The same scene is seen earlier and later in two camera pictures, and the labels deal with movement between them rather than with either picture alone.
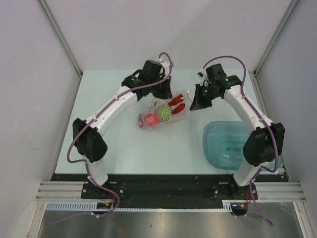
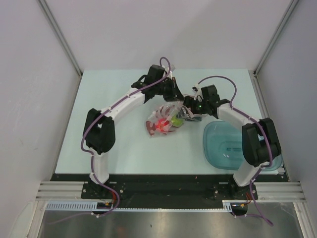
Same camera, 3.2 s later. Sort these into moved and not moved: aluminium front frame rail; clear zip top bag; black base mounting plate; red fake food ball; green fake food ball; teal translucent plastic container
Moved: green fake food ball; clear zip top bag; red fake food ball
Not moved: black base mounting plate; aluminium front frame rail; teal translucent plastic container
